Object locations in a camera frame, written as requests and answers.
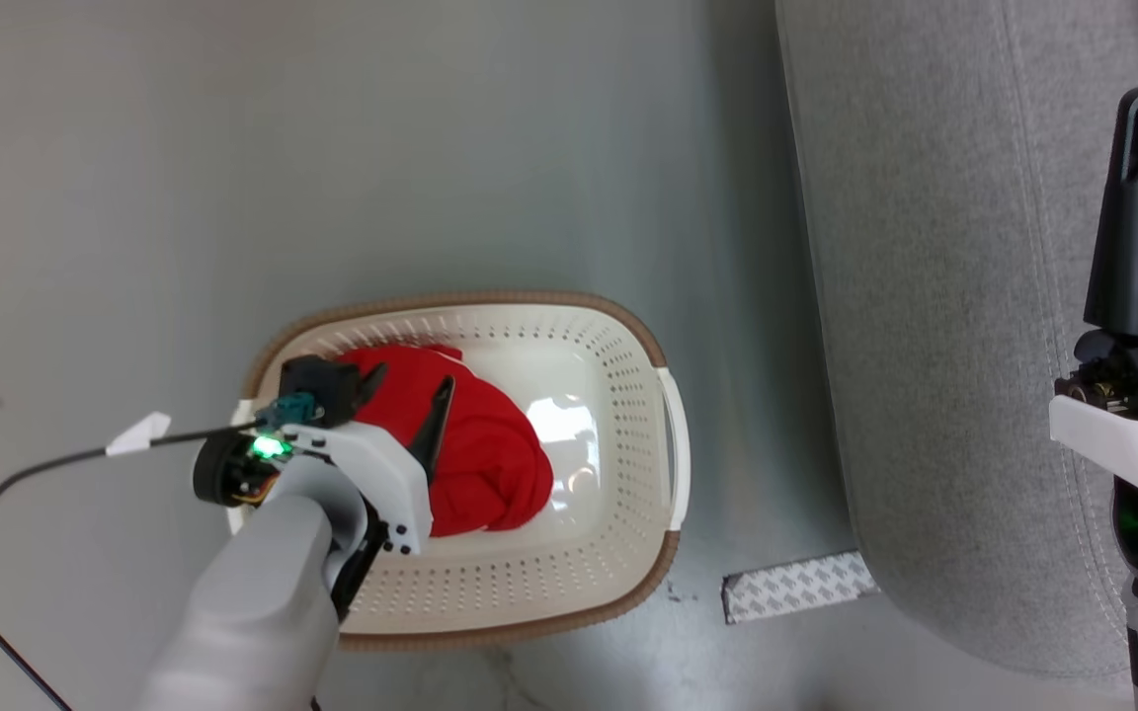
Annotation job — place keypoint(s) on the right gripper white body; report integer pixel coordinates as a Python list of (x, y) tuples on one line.
[(1137, 415)]

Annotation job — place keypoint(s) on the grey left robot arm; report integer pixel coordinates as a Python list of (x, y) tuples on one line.
[(253, 602)]

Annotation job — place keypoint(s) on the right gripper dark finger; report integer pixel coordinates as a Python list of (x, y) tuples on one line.
[(1127, 237)]

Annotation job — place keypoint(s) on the patterned white floor tape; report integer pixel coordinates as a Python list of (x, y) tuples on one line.
[(796, 588)]

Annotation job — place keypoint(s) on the red cloth garment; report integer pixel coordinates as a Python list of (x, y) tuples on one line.
[(485, 444)]

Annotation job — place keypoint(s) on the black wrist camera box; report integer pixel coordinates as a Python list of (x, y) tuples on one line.
[(317, 383)]

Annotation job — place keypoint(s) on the cream perforated laundry basket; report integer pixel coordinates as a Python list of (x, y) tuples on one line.
[(589, 395)]

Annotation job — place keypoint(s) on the grey fabric sofa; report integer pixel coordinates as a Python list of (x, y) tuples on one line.
[(944, 296)]

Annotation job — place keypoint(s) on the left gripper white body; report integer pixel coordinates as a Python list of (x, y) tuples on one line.
[(376, 479)]

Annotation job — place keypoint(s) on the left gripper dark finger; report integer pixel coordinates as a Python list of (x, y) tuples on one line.
[(372, 380), (434, 430)]

